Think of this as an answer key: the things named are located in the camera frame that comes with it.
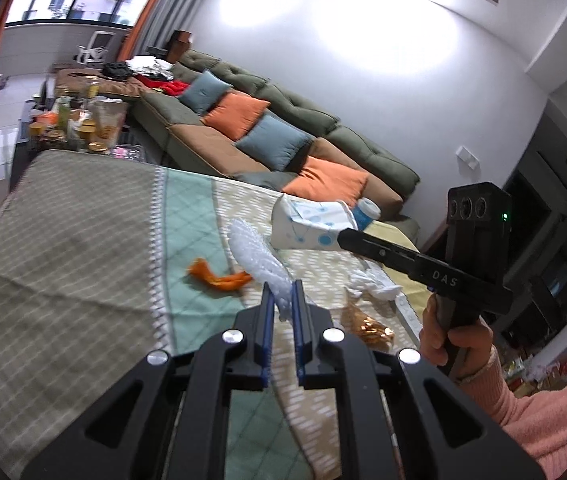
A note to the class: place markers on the patterned tablecloth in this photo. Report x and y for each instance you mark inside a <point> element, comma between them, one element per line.
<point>93,276</point>

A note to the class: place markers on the blue cushion far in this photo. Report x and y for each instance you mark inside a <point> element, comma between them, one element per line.
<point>204,93</point>

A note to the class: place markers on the pile of clothes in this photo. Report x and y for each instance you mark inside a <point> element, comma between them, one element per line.
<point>145,72</point>

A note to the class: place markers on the right orange grey curtain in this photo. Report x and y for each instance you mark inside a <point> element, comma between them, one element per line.
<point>156,23</point>

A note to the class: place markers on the right hand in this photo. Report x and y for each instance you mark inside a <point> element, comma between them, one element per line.
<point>476,340</point>

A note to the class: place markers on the cluttered coffee table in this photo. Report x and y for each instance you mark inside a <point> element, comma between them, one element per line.
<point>85,123</point>

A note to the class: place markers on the orange cushion far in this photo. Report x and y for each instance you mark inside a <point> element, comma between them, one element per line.
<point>235,114</point>

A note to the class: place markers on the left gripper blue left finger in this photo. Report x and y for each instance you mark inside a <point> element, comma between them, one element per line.
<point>168,417</point>

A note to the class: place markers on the white office chair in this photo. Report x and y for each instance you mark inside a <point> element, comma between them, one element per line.
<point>96,49</point>

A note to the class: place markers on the blue cushion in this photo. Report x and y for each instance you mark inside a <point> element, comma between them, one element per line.
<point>204,93</point>
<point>274,142</point>

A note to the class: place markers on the orange cushion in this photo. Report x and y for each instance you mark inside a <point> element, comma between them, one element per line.
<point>235,114</point>
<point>325,181</point>

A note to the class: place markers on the blue white paper cup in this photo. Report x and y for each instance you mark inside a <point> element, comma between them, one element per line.
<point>365,212</point>

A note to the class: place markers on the gold foil snack bag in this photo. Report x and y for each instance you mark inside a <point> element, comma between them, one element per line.
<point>370,331</point>

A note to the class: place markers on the green brown sectional sofa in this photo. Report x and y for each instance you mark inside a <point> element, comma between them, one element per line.
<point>185,143</point>

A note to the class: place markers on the white foam net sheet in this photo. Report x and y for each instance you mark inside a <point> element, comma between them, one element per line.
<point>254,255</point>

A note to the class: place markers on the white wall switch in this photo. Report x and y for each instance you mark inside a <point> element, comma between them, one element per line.
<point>469,159</point>

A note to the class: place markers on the orange peel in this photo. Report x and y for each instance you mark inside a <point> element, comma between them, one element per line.
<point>200,270</point>

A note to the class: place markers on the blue cushion near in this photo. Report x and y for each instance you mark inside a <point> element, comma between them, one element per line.
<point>274,142</point>

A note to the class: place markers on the pink sleeve right forearm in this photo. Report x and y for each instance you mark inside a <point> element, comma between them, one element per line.
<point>537,422</point>

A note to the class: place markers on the orange cushion near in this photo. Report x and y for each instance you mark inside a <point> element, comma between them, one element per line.
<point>325,181</point>

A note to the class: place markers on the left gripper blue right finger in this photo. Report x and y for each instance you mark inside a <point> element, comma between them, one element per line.
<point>399,417</point>

